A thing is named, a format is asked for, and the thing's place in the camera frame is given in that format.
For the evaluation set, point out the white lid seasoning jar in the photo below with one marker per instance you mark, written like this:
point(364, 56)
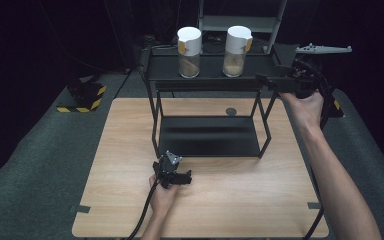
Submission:
point(189, 50)
point(236, 50)

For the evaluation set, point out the person's left hand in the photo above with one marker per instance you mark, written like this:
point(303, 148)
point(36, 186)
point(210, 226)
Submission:
point(162, 196)

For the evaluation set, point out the grey round table grommet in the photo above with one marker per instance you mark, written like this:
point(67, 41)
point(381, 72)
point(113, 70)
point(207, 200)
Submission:
point(231, 111)

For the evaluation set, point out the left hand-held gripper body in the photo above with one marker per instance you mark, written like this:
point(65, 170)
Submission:
point(166, 170)

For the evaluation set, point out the grey tape piece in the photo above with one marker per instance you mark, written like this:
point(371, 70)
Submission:
point(80, 209)
point(314, 205)

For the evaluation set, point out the grey metal stand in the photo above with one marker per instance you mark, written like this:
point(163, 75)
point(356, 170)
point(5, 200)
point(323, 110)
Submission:
point(238, 21)

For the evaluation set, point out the black metal shelf rack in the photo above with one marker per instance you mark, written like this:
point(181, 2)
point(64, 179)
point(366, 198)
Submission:
point(210, 136)

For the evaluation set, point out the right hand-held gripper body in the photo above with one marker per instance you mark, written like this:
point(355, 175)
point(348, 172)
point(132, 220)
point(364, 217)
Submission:
point(305, 80)

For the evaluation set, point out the black yellow striped base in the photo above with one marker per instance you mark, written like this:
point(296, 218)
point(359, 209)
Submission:
point(83, 96)
point(337, 106)

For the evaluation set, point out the person's right hand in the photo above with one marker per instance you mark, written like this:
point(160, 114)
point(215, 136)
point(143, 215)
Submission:
point(305, 110)

